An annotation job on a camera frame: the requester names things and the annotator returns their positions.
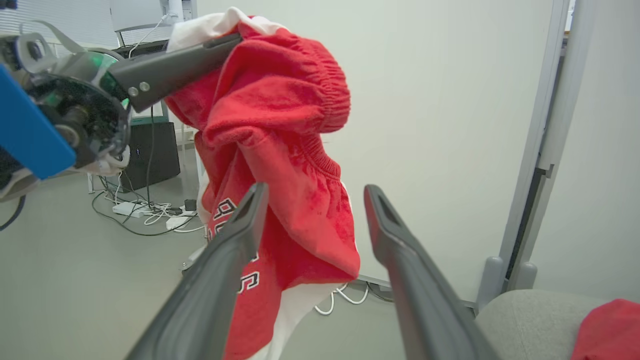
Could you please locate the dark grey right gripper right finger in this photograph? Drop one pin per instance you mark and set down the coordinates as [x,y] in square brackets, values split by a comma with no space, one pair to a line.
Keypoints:
[415,290]

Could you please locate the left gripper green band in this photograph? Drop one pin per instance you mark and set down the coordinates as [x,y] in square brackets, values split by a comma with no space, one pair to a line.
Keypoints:
[95,115]

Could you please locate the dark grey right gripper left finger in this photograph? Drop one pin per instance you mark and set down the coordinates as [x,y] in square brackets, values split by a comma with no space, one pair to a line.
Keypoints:
[215,280]

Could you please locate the red and white printed garment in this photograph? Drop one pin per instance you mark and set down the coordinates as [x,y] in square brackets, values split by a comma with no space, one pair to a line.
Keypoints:
[270,100]

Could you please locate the light grey fabric sofa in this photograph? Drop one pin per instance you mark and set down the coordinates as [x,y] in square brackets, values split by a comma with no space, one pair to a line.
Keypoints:
[525,325]

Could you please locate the teal flat board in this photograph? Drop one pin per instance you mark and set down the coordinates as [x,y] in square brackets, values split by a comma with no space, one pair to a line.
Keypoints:
[150,120]

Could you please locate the white round pole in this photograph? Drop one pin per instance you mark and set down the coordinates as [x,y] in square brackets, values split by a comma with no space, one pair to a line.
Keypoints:
[176,9]

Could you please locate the white power adapter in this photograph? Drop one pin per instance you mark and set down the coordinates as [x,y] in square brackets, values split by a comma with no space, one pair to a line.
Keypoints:
[177,222]

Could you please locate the black computer tower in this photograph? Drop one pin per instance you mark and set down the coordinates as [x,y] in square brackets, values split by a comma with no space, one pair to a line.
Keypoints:
[160,155]

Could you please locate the white power strip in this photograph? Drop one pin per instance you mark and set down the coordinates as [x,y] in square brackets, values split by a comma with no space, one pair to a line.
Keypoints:
[127,208]

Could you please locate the white window blinds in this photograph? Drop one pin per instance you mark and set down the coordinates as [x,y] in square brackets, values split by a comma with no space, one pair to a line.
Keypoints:
[60,20]

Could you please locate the plain red garment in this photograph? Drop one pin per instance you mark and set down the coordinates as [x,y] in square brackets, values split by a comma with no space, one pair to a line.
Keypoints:
[610,330]

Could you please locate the grey partition frame post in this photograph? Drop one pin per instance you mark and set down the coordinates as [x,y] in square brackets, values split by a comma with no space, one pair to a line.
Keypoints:
[492,280]
[522,275]

